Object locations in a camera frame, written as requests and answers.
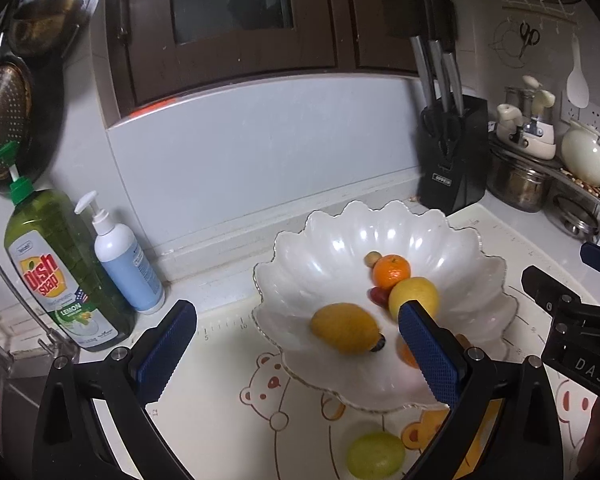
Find black knife block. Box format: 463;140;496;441
417;95;488;213

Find black hanging scissors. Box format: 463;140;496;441
517;21;541;59

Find brass pot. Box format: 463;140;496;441
7;0;88;56

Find bear print pastry mat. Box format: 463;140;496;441
147;205;600;480

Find large orange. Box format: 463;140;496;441
397;337;423;370

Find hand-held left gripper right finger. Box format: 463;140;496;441
397;299;566;480

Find steel cooking pot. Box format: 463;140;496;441
487;147;556;212

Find white wall socket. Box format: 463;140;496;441
562;92;600;128

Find small orange mandarin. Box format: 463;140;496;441
371;255;412;292

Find cream ceramic condiment set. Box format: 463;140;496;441
495;75;558;160

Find white scalloped bowl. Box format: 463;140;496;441
251;200;518;413

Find green dish soap bottle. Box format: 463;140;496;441
0;140;138;352

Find green round fruit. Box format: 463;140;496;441
346;431;406;480

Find steel sink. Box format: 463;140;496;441
0;355;81;461

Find yellow round fruit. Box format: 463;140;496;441
388;276;440;320

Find black kitchen scissors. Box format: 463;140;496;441
421;105;461;153

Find steel faucet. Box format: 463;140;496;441
0;237;78;376

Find dark wooden window frame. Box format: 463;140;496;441
92;0;456;128

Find yellow mango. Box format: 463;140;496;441
310;302;383;353

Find steel corner rack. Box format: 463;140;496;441
487;132;600;246

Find white ceramic teapot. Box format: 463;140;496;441
560;119;600;187

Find white rice paddle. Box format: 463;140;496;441
566;35;590;109

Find glass pot lid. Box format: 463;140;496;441
552;192;600;237

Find white blue pump bottle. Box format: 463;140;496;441
76;190;166;315

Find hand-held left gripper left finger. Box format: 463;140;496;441
31;299;198;480

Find steel handled knife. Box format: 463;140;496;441
427;40;453;111
441;51;465;113
410;35;438;108

